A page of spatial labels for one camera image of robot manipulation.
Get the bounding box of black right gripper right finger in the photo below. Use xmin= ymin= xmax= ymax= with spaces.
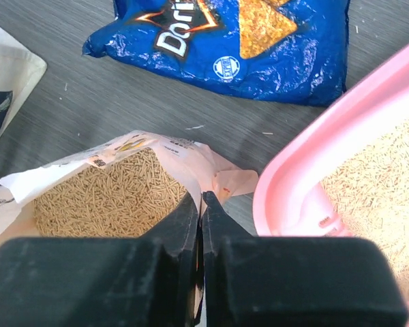
xmin=202 ymin=191 xmax=409 ymax=326

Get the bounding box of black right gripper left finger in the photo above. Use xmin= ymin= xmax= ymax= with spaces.
xmin=0 ymin=195 xmax=201 ymax=326

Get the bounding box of pink cat litter bag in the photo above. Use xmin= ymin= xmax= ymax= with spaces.
xmin=0 ymin=129 xmax=259 ymax=327

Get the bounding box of pink cat litter box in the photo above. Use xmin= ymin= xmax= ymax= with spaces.
xmin=253 ymin=44 xmax=409 ymax=302

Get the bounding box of blue Doritos chip bag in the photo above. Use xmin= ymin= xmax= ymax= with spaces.
xmin=82 ymin=0 xmax=350 ymax=107

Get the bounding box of cream canvas tote bag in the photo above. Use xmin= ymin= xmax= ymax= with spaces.
xmin=0 ymin=27 xmax=47 ymax=137

